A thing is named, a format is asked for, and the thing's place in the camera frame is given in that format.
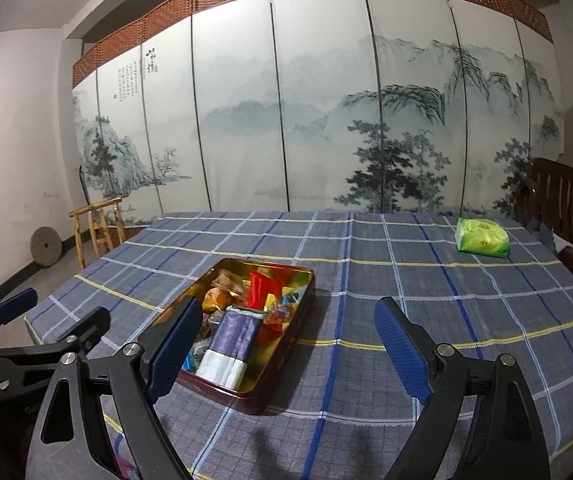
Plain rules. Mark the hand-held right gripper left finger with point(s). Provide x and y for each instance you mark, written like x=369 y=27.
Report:
x=174 y=350

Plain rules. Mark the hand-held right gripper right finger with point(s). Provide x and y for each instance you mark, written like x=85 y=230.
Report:
x=401 y=350

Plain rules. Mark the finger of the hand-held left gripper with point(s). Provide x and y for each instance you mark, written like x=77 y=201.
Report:
x=91 y=325
x=16 y=305

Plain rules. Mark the teal candy packet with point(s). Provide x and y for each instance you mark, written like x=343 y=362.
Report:
x=196 y=357

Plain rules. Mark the purple white packet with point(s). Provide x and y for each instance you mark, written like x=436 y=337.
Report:
x=231 y=340

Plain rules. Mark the clear bag of brown cookies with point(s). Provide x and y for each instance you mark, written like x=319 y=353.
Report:
x=229 y=282

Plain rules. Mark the red snack packet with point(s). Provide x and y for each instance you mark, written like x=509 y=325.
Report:
x=261 y=290

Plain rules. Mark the red tin box gold inside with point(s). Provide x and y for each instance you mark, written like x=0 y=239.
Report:
x=291 y=340

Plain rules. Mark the round stone wheel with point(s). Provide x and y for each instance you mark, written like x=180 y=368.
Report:
x=45 y=245

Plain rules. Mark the blue plaid tablecloth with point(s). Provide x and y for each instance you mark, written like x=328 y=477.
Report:
x=416 y=280

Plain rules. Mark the bamboo chair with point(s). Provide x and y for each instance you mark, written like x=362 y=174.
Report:
x=99 y=205

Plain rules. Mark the green snack bag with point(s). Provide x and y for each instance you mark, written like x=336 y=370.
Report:
x=481 y=237

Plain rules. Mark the landscape painted folding screen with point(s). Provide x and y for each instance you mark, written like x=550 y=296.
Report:
x=291 y=125

